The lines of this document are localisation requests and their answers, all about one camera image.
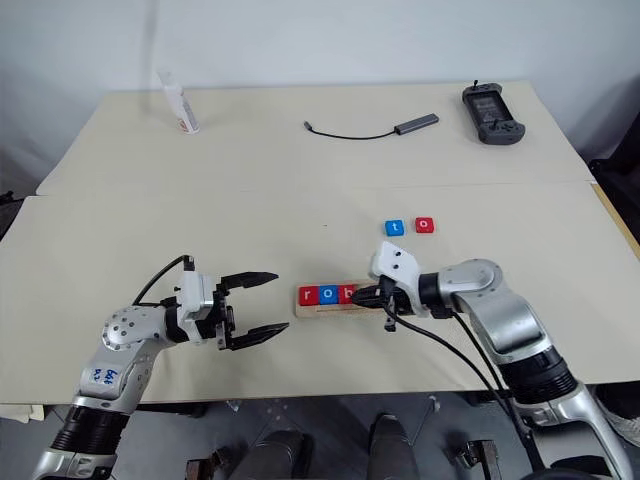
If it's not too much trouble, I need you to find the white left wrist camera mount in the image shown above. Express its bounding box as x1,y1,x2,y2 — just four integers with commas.
175,269,217,347

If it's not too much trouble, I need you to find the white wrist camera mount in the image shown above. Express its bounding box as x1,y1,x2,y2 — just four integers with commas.
368,240,429,318
175,269,217,347

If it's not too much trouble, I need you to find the wooden letter tray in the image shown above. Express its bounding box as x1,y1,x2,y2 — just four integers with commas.
294,280,390,319

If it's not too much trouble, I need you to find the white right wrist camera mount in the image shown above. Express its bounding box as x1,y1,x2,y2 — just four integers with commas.
368,240,429,318

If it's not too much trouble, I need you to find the dark rounded shape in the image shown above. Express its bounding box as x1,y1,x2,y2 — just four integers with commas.
367,411,417,480
234,429,307,480

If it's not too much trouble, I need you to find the black handheld controller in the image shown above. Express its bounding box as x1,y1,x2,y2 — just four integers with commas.
460,78,527,147

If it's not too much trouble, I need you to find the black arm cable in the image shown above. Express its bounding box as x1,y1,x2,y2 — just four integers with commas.
382,279,540,459
131,254,196,307

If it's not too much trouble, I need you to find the brown black table foot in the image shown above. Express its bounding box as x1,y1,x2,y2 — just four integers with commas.
185,447,229,480
451,438,497,480

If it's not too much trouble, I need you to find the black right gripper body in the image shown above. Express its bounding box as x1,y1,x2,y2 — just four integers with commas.
372,277,419,322

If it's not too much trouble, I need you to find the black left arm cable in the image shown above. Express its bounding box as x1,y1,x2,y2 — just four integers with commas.
131,254,196,307

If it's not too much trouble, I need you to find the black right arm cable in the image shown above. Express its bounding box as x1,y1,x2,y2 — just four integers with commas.
382,279,540,459

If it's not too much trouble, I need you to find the grey usb hub with cable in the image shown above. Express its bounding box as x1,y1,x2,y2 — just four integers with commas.
301,113,442,141

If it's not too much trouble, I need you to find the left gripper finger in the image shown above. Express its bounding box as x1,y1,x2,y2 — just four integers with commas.
228,321,291,352
221,270,281,295

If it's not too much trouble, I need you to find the grey mesh shoe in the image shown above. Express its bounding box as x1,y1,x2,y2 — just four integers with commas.
593,384,640,444

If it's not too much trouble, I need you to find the white tube package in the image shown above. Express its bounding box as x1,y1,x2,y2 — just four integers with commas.
156,69,200,135

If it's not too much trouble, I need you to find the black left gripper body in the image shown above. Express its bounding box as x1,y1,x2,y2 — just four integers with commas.
196,279,237,352

